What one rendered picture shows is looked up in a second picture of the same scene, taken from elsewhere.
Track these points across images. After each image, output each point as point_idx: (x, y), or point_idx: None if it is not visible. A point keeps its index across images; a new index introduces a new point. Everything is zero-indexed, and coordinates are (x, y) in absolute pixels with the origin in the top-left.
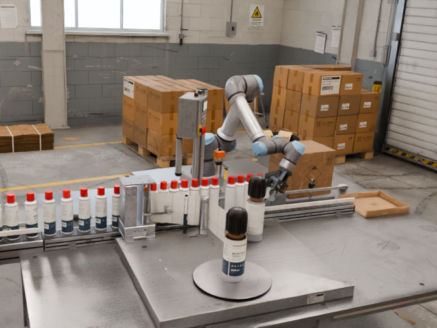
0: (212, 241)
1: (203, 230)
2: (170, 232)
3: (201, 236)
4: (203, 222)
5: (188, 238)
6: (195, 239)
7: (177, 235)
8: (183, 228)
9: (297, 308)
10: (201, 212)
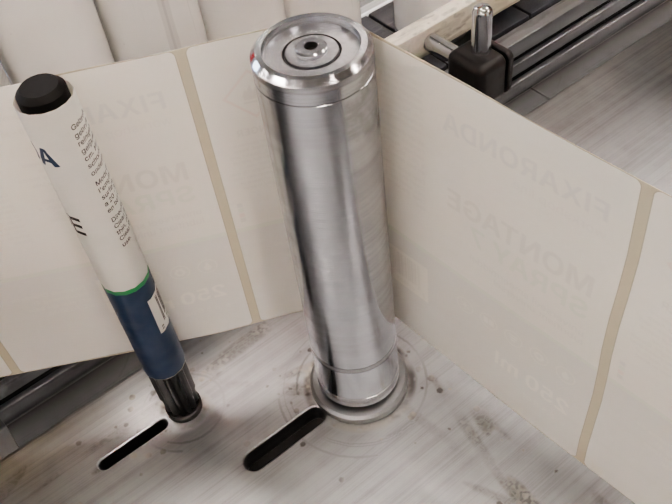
0: (505, 470)
1: (378, 368)
2: (48, 454)
3: (370, 419)
4: (361, 323)
5: (254, 500)
6: (326, 500)
7: (121, 480)
8: (159, 387)
9: None
10: (325, 242)
